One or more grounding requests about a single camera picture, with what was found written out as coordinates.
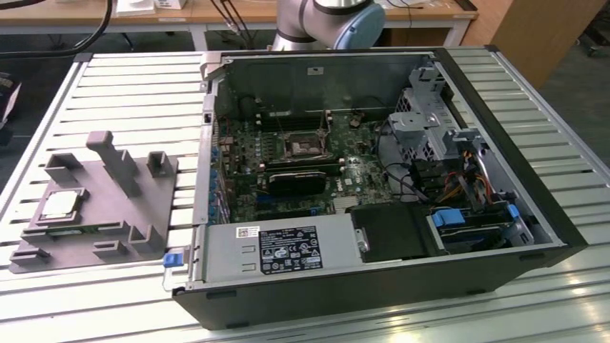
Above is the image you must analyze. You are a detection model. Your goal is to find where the silver CPU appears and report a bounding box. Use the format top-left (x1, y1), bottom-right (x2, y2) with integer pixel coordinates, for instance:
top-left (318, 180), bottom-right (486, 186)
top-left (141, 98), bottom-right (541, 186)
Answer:
top-left (41, 190), bottom-right (83, 219)

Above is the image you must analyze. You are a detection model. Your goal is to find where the CPU socket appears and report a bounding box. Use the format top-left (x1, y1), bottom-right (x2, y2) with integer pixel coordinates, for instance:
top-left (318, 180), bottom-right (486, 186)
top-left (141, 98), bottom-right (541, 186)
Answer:
top-left (282, 130), bottom-right (336, 161)

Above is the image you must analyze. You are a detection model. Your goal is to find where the wooden desk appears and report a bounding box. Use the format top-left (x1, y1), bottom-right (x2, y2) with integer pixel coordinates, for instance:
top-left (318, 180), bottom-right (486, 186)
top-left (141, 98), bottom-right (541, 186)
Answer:
top-left (0, 0), bottom-right (481, 49)

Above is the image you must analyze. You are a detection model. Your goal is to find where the grey parts rack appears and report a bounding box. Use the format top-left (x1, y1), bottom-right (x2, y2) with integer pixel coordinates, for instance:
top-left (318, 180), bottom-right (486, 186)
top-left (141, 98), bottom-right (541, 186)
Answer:
top-left (8, 130), bottom-right (182, 275)

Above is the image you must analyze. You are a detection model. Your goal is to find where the white cardboard box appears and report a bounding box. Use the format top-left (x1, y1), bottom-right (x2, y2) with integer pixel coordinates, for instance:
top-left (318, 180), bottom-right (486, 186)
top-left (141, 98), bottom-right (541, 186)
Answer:
top-left (115, 0), bottom-right (159, 18)

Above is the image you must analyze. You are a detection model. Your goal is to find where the silver power supply unit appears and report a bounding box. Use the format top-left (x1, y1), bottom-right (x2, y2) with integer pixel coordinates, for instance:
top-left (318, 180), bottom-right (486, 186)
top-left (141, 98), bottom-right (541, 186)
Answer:
top-left (190, 220), bottom-right (372, 287)

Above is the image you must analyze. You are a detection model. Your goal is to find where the black power supply label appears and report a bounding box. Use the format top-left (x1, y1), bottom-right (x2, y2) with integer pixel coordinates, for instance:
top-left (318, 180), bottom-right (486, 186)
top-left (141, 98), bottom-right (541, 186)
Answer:
top-left (257, 225), bottom-right (322, 275)

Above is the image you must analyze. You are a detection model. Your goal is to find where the green motherboard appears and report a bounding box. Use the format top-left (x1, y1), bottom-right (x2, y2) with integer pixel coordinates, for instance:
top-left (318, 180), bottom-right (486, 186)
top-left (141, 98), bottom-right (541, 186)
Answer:
top-left (213, 113), bottom-right (412, 222)

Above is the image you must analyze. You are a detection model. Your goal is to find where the silver drive cage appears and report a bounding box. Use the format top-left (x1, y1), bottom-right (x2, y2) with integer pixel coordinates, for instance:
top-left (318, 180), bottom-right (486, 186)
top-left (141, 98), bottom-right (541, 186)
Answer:
top-left (386, 66), bottom-right (490, 164)

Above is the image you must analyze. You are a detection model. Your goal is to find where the black PC case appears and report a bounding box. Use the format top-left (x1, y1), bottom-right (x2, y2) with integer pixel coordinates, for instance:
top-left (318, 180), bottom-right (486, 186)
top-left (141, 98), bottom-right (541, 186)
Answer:
top-left (170, 44), bottom-right (590, 332)

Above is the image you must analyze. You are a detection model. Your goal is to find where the black fan shroud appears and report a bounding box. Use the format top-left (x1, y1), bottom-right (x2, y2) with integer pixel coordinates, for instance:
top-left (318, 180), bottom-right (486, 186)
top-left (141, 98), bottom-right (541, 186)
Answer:
top-left (349, 204), bottom-right (448, 264)

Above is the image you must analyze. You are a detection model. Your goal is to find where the hard disk in blue carrier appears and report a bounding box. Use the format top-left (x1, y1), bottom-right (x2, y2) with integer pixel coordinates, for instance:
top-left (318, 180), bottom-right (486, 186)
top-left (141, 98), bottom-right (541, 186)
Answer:
top-left (429, 208), bottom-right (509, 251)

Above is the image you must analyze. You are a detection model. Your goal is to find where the wooden cabinet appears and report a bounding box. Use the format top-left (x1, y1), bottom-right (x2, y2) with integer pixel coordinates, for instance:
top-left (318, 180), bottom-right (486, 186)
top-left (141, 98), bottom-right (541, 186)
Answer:
top-left (462, 0), bottom-right (592, 89)

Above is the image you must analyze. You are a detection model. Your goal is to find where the black chair base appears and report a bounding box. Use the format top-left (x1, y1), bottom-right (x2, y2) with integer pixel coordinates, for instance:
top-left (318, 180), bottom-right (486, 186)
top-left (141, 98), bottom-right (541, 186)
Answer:
top-left (585, 0), bottom-right (610, 58)

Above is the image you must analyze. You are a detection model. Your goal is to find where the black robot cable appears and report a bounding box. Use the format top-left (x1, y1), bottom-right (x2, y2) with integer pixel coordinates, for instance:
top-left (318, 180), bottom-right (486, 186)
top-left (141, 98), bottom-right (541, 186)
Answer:
top-left (0, 0), bottom-right (119, 60)

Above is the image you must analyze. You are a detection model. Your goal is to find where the coloured wire bundle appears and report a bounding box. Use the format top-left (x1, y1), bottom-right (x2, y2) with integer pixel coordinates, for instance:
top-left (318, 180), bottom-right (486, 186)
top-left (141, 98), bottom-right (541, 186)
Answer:
top-left (442, 151), bottom-right (492, 212)

